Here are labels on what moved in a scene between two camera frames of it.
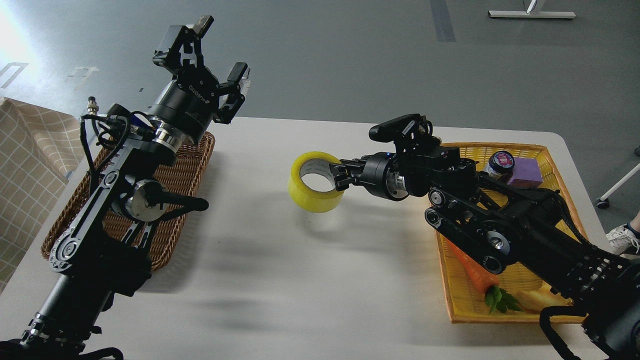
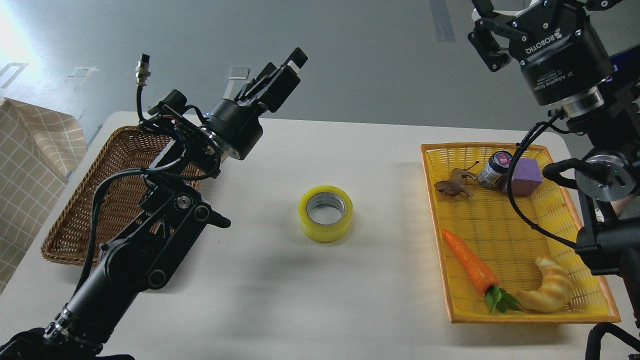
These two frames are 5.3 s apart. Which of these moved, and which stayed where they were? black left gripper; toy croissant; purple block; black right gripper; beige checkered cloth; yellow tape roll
Moved: yellow tape roll; black left gripper; black right gripper
Stayed: beige checkered cloth; toy croissant; purple block
